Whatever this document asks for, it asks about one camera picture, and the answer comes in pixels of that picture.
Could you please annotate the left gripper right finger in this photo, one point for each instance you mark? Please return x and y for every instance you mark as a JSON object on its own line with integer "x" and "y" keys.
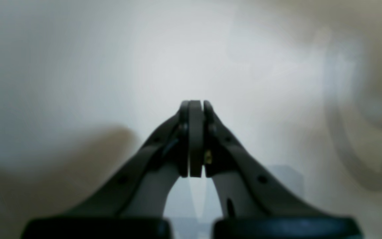
{"x": 255, "y": 205}

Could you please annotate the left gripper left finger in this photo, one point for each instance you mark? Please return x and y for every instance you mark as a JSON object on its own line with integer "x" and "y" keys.
{"x": 131, "y": 203}

